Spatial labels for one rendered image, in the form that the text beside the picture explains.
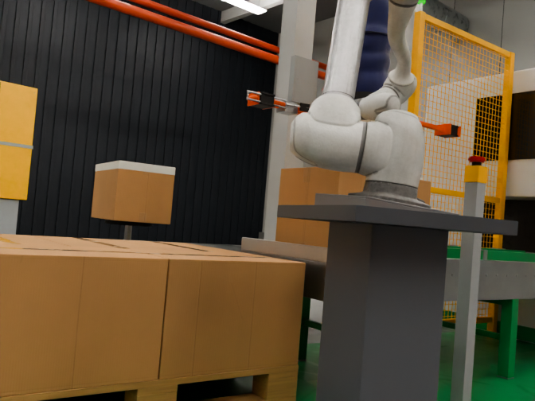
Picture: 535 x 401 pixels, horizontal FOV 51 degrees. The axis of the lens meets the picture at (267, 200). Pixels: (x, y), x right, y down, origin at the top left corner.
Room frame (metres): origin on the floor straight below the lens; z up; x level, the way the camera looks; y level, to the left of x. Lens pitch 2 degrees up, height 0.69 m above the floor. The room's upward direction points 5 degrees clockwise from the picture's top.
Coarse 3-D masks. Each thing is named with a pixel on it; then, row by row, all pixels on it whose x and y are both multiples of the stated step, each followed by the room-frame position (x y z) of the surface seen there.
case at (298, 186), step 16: (288, 176) 2.56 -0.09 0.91; (304, 176) 2.47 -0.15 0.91; (320, 176) 2.39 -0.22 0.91; (336, 176) 2.31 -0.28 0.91; (352, 176) 2.34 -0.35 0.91; (288, 192) 2.56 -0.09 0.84; (304, 192) 2.47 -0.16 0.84; (320, 192) 2.38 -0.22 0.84; (336, 192) 2.30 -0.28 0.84; (352, 192) 2.34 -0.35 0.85; (288, 224) 2.54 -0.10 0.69; (304, 224) 2.45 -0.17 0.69; (320, 224) 2.37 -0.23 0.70; (288, 240) 2.53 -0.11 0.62; (304, 240) 2.44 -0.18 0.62; (320, 240) 2.36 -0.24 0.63
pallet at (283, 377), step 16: (272, 368) 2.14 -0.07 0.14; (288, 368) 2.19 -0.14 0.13; (128, 384) 1.80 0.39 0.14; (144, 384) 1.83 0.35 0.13; (160, 384) 1.86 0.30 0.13; (176, 384) 1.90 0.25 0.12; (256, 384) 2.19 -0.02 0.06; (272, 384) 2.14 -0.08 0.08; (288, 384) 2.19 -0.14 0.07; (0, 400) 1.58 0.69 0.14; (16, 400) 1.60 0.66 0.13; (32, 400) 1.63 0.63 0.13; (128, 400) 1.87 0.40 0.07; (144, 400) 1.83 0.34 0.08; (160, 400) 1.87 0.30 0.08; (208, 400) 2.07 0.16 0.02; (224, 400) 2.09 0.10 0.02; (240, 400) 2.11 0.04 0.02; (256, 400) 2.12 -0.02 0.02; (272, 400) 2.15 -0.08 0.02; (288, 400) 2.19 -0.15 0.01
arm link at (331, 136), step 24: (360, 0) 1.71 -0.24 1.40; (336, 24) 1.72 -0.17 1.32; (360, 24) 1.70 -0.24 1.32; (336, 48) 1.68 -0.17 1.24; (360, 48) 1.70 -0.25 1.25; (336, 72) 1.66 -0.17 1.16; (336, 96) 1.62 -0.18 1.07; (312, 120) 1.60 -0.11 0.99; (336, 120) 1.59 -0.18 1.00; (360, 120) 1.63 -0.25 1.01; (312, 144) 1.59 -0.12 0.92; (336, 144) 1.58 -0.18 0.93; (360, 144) 1.58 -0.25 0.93; (336, 168) 1.63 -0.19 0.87
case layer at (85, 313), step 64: (0, 256) 1.55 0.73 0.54; (64, 256) 1.66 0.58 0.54; (128, 256) 1.81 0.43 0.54; (192, 256) 2.04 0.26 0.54; (256, 256) 2.35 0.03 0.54; (0, 320) 1.56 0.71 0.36; (64, 320) 1.67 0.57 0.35; (128, 320) 1.79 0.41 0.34; (192, 320) 1.92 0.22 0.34; (256, 320) 2.09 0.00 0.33; (0, 384) 1.57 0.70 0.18; (64, 384) 1.68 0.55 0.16
